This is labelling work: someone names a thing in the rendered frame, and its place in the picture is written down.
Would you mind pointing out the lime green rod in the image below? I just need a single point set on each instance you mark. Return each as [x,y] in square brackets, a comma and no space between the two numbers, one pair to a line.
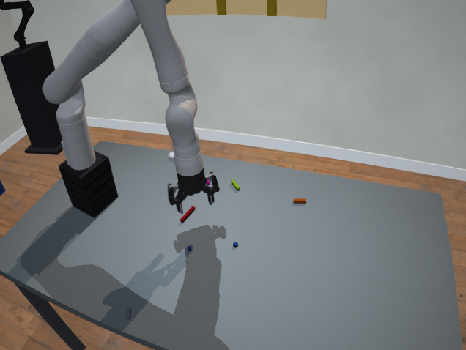
[235,185]

